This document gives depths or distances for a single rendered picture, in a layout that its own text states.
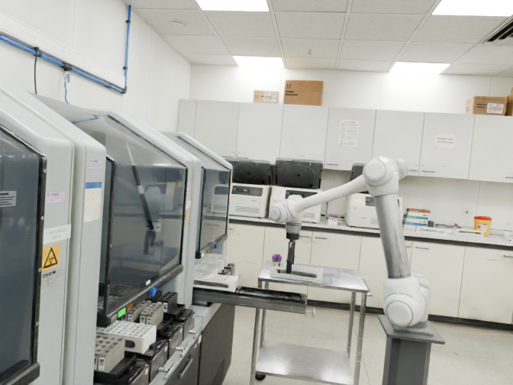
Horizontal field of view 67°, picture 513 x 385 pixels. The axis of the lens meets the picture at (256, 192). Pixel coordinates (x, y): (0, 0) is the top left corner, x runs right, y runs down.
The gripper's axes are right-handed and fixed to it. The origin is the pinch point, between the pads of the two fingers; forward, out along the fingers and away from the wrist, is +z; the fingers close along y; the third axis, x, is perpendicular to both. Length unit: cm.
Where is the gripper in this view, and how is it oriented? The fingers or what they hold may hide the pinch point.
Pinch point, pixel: (289, 267)
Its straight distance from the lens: 226.8
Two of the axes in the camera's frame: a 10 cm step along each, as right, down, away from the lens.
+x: -9.8, -0.8, 2.0
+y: 2.0, -0.4, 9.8
